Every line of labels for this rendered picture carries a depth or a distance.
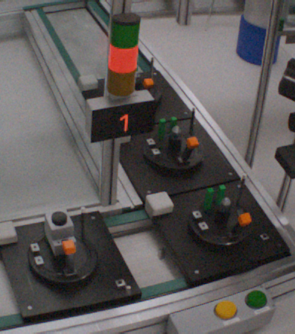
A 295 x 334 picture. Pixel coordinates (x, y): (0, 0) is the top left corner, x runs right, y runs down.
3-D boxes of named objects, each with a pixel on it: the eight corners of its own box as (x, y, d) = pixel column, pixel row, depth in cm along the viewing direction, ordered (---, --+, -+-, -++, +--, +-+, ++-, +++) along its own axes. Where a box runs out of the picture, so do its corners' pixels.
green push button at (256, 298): (267, 306, 114) (270, 300, 112) (250, 312, 112) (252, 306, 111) (258, 293, 116) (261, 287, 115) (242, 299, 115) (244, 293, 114)
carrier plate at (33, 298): (141, 298, 114) (142, 292, 113) (24, 323, 106) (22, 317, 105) (98, 216, 131) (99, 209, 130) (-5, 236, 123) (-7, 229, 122)
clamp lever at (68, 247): (77, 273, 112) (75, 246, 107) (67, 275, 111) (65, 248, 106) (71, 260, 114) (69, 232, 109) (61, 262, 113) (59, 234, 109)
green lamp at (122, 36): (142, 47, 105) (144, 24, 102) (115, 51, 103) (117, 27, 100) (132, 35, 108) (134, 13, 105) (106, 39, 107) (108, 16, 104)
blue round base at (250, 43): (284, 65, 209) (290, 30, 199) (249, 68, 203) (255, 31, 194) (262, 44, 219) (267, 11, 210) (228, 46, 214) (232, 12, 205)
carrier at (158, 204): (287, 255, 125) (303, 214, 117) (189, 288, 117) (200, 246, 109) (240, 185, 142) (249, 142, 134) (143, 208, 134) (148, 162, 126)
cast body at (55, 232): (77, 252, 112) (76, 226, 108) (55, 256, 111) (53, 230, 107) (62, 221, 118) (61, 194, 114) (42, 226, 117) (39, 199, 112)
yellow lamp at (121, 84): (138, 94, 111) (140, 71, 108) (112, 98, 110) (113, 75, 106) (128, 80, 115) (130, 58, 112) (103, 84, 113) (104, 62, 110)
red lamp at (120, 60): (140, 71, 108) (142, 48, 105) (113, 74, 106) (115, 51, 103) (130, 57, 112) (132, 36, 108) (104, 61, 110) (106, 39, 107)
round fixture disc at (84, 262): (108, 279, 115) (108, 273, 114) (39, 293, 110) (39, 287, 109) (84, 230, 125) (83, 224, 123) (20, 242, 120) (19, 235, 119)
